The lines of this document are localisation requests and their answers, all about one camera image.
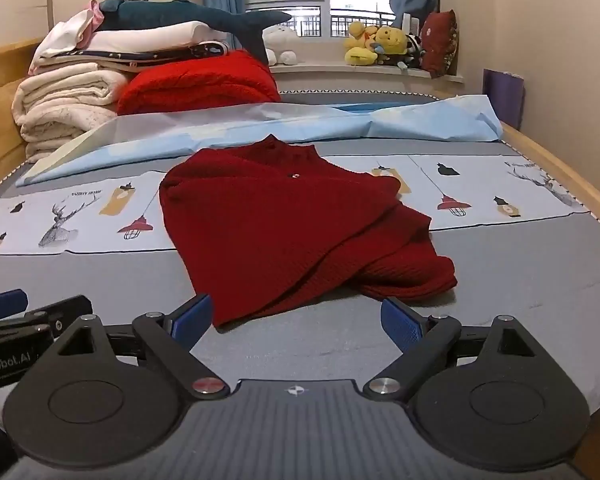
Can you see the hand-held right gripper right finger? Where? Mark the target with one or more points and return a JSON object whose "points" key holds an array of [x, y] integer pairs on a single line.
{"points": [[400, 322]]}

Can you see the white window sill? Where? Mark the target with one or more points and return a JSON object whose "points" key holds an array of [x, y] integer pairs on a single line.
{"points": [[330, 72]]}

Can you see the light blue duvet cover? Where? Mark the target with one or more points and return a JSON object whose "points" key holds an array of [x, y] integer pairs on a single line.
{"points": [[280, 120]]}

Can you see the red pillow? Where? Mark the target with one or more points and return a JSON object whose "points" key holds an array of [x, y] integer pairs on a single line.
{"points": [[195, 82]]}

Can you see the grey printed bed sheet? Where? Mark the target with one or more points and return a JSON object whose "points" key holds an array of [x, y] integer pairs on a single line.
{"points": [[105, 270]]}

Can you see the cream folded quilt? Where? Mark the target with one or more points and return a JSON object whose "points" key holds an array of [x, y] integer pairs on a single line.
{"points": [[65, 100]]}

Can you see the blue shark plush toy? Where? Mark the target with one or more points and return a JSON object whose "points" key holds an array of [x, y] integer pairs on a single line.
{"points": [[180, 12]]}

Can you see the black and white plush toy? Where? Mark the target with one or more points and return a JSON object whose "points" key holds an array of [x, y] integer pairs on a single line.
{"points": [[414, 50]]}

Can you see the white folded blanket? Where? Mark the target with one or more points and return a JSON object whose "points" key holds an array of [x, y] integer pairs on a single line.
{"points": [[155, 37]]}

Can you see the yellow round-face plush toy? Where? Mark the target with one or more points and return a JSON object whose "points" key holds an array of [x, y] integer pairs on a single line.
{"points": [[390, 40]]}

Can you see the yellow duck plush toy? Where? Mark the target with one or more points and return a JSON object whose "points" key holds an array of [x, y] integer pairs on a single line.
{"points": [[358, 47]]}

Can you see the white and pink cloth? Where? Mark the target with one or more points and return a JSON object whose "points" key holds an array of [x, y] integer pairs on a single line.
{"points": [[67, 30]]}

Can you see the purple bag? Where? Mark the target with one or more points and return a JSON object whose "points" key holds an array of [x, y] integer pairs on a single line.
{"points": [[502, 95]]}

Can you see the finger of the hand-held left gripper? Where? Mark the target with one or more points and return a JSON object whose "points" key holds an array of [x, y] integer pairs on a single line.
{"points": [[65, 312], [2, 304]]}

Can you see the dark red cushion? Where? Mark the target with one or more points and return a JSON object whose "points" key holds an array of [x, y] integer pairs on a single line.
{"points": [[440, 42]]}

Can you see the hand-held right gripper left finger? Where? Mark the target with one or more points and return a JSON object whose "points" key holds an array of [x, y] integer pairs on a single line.
{"points": [[195, 317]]}

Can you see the dark red knit sweater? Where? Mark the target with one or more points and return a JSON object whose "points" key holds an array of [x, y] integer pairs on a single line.
{"points": [[280, 225]]}

